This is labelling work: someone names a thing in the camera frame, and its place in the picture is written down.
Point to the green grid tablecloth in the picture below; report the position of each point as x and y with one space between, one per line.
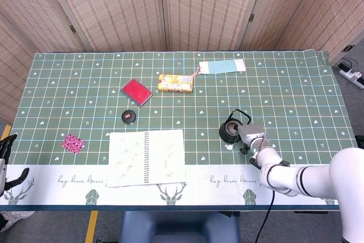
199 106

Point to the black cast iron teapot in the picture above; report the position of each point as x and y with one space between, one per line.
226 136

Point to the blue padded chair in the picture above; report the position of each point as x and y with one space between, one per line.
179 227

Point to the red ink pad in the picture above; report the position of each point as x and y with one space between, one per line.
137 91

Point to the black tape roll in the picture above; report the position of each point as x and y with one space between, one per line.
128 117

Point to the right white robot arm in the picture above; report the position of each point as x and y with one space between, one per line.
284 172

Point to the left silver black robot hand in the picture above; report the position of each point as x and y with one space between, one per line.
3 169

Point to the yellow printed box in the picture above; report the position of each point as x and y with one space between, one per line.
175 83

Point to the white power strip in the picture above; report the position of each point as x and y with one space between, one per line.
354 76

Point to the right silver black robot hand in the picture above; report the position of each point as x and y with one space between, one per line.
251 134

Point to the blue and white bookmark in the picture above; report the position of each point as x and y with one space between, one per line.
221 66

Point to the open spiral notebook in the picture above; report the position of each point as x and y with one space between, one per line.
165 157

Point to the woven folding screen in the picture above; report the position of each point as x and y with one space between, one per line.
119 9

